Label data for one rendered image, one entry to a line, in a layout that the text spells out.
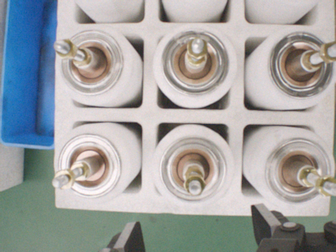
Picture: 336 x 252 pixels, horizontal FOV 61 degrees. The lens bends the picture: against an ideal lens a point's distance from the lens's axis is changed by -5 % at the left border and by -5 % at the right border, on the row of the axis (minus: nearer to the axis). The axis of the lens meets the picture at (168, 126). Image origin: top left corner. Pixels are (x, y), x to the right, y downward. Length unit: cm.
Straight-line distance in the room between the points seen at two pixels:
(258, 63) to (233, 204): 19
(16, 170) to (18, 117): 12
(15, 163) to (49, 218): 14
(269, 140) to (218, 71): 10
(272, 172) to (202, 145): 8
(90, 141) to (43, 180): 33
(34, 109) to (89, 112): 24
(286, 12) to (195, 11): 11
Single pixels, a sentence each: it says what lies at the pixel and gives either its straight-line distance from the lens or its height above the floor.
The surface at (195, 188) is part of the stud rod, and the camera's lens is 25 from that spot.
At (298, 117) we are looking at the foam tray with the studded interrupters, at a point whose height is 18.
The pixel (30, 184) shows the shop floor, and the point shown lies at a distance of 68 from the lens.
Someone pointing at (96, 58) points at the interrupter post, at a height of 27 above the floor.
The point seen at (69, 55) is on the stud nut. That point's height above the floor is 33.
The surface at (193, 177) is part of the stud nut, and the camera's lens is 26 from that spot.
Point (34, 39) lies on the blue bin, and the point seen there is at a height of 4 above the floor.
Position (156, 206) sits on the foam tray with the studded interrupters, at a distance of 42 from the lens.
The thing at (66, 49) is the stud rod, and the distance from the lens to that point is 28.
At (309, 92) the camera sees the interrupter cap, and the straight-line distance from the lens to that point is 36.
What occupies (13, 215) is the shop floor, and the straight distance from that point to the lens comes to 72.
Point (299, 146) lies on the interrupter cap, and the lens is 35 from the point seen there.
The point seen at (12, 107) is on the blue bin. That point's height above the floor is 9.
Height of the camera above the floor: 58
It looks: 86 degrees down
